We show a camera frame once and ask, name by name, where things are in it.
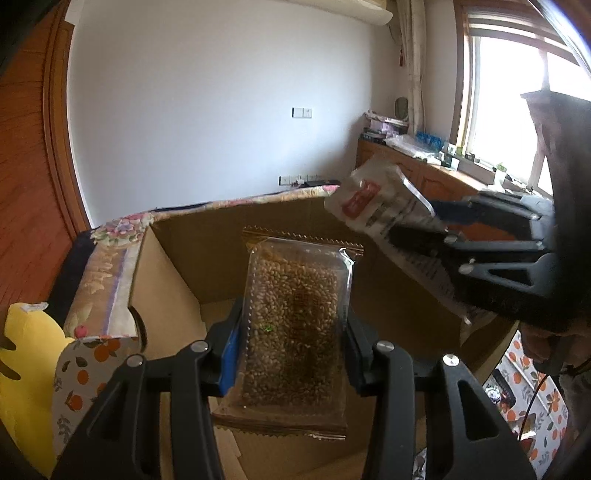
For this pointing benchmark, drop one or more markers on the white air conditioner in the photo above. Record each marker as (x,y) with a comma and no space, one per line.
(370,12)

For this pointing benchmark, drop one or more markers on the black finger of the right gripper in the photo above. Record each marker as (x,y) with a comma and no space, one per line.
(515,279)

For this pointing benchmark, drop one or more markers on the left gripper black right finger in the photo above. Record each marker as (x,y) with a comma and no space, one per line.
(466,436)

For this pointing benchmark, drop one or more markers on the yellow plush pillow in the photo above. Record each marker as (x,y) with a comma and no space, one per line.
(27,382)

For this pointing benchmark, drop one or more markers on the white wall socket strip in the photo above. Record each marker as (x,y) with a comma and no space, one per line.
(297,180)

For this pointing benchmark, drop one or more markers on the white red-label snack bag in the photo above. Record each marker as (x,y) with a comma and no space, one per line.
(378,200)

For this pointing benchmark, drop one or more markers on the clutter on sideboard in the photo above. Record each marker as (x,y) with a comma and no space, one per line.
(415,138)

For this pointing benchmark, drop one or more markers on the white curtain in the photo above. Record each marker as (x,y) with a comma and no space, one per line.
(413,26)

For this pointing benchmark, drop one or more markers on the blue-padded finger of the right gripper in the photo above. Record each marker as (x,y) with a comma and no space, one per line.
(505,211)

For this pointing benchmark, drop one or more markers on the wooden sideboard cabinet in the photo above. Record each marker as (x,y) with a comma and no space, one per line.
(435,182)

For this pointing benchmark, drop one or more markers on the wooden wardrobe door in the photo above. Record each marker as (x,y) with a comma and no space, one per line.
(42,212)

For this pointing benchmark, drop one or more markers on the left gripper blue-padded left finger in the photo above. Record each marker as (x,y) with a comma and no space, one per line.
(119,436)

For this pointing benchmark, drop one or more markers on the clear grain bar snack pack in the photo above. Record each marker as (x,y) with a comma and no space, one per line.
(291,374)

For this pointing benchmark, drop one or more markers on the white wall switch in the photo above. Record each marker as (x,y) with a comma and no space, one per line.
(301,113)

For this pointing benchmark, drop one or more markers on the window with wooden frame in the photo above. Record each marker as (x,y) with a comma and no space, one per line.
(507,49)

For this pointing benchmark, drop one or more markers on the floral quilt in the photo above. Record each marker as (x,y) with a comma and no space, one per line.
(99,303)

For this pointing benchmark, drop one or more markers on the orange-print white bedsheet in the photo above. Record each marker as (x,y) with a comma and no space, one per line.
(83,369)

